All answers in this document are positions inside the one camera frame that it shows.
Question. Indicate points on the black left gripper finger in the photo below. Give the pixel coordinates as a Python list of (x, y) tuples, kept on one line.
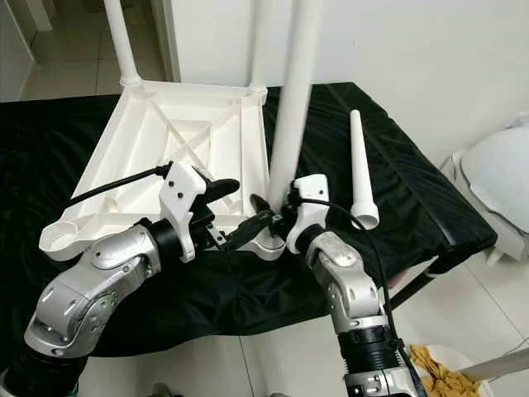
[(250, 228), (221, 188)]

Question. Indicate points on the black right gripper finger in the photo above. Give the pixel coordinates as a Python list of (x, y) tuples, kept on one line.
[(262, 205)]

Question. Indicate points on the white plastic table top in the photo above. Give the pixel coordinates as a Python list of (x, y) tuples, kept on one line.
[(182, 124)]

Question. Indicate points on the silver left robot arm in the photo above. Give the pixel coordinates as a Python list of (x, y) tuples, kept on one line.
[(83, 285)]

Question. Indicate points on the black tablecloth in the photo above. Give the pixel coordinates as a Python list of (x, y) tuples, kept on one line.
[(430, 182)]

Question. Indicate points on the grey right robot foot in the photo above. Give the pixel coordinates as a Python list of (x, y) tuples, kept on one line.
[(277, 394)]

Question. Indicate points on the grey robot foot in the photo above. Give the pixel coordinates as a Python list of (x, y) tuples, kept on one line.
[(277, 394), (165, 390)]

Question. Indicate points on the grey left robot foot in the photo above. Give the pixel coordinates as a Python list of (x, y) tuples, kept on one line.
[(165, 390)]

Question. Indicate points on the white round appliance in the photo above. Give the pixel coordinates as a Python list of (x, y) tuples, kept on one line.
[(496, 169)]

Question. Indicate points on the yellow cloth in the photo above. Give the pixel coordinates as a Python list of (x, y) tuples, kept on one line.
[(440, 372)]

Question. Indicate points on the white round basin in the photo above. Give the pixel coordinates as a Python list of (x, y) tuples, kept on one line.
[(483, 385)]

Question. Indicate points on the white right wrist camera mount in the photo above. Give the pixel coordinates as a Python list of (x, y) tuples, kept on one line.
[(314, 186)]

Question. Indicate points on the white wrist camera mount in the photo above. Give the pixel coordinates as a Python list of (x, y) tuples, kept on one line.
[(182, 186), (314, 186)]

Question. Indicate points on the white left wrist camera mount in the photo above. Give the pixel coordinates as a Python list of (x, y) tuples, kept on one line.
[(182, 186)]

